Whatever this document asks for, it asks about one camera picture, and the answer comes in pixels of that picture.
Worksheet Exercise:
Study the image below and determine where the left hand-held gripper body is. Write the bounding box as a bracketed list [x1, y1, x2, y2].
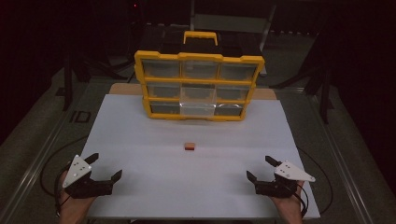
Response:
[62, 154, 114, 200]

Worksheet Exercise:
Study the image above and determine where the person's right hand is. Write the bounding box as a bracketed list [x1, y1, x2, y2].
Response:
[273, 183, 308, 224]

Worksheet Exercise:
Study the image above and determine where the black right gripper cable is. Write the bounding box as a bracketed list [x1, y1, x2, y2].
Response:
[291, 146, 334, 218]

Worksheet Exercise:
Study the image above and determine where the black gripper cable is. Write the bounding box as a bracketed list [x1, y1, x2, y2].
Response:
[39, 134, 90, 217]
[291, 146, 334, 218]

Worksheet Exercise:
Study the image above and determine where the black stand post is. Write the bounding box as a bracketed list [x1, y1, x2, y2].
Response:
[63, 46, 74, 112]

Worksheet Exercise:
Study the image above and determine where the person's left hand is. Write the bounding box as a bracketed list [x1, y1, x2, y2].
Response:
[58, 170, 96, 224]

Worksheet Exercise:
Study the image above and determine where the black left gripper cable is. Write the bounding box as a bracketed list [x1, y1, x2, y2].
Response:
[39, 134, 90, 217]

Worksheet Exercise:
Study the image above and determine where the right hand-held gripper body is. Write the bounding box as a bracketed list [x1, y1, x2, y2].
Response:
[254, 160, 317, 199]

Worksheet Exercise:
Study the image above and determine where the yellow drawer organizer cabinet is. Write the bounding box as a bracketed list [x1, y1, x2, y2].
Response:
[134, 30, 266, 122]

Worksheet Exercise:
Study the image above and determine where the aluminium floor rail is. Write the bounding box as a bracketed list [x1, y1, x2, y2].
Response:
[0, 81, 94, 224]
[306, 92, 375, 224]

